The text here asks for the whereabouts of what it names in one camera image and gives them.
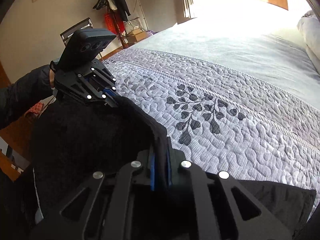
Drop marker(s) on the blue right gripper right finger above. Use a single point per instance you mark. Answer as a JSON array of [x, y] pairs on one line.
[[169, 169]]

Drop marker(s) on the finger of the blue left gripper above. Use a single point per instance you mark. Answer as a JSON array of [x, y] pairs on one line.
[[108, 93]]

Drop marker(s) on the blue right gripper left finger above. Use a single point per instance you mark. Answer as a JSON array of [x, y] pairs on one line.
[[152, 168]]

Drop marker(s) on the black padded pants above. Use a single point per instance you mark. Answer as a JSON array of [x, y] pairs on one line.
[[90, 179]]

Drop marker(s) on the dark sleeved left forearm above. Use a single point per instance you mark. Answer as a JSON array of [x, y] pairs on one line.
[[27, 91]]

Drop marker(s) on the person's left hand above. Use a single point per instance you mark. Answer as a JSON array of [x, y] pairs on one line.
[[51, 78]]

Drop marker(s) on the black mesh office chair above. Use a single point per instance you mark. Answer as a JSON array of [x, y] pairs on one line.
[[82, 42]]

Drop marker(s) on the wooden coat rack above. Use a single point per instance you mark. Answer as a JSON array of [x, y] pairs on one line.
[[119, 35]]

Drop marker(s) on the red hanging cloth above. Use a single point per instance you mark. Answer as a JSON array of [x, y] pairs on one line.
[[111, 26]]

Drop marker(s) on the cardboard box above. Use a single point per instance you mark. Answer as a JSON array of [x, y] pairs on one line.
[[137, 35]]

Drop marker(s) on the black hanging jacket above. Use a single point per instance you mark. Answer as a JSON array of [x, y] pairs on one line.
[[123, 9]]

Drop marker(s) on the grey quilted leaf bedspread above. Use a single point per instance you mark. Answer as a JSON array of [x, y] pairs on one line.
[[235, 92]]

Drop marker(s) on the grey crumpled duvet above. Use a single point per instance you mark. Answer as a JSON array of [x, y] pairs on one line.
[[308, 26]]

